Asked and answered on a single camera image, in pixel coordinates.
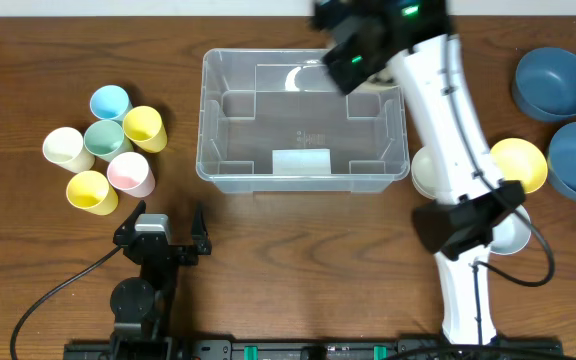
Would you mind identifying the right black cable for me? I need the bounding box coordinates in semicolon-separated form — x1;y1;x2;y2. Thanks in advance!
442;37;557;289

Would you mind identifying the beige large bowl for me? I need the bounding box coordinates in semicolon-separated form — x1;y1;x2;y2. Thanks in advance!
359;69;398;92

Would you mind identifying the yellow cup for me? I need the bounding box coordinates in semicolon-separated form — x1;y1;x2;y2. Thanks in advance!
123;106;168;153
66;170;119;216

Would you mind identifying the yellow cup upper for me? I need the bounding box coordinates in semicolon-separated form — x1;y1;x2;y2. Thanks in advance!
123;106;168;153

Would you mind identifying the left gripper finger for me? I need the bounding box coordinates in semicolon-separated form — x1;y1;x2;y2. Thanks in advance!
113;200;146;246
191;204;212;255

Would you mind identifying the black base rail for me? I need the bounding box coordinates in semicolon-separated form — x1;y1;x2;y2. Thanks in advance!
63;338;564;360

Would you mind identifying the light blue cup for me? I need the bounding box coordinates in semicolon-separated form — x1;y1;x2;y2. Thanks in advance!
89;85;133;123

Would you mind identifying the yellow cup lower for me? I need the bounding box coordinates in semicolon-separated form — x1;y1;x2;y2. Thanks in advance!
66;170;119;216

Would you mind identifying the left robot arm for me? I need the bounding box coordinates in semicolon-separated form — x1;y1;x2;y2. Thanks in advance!
110;201;212;340

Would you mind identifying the clear plastic storage container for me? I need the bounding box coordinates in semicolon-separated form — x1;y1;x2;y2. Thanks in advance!
196;49;410;194

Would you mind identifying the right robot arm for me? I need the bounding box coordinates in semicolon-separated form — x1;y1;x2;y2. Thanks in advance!
311;0;525;345

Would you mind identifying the green cup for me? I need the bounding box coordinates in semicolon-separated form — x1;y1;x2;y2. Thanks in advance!
83;120;133;162

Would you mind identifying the white small bowl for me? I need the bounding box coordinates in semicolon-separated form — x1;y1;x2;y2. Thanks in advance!
411;147;437;199

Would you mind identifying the yellow small bowl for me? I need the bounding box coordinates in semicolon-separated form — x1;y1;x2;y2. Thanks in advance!
490;138;548;194

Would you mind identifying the pink cup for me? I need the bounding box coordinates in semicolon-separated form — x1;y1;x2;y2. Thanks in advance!
107;152;156;198

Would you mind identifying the light grey small bowl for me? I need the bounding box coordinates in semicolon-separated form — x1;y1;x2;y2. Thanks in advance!
490;214;532;255

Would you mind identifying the cream white cup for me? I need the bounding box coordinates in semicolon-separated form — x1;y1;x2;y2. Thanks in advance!
42;127;95;173

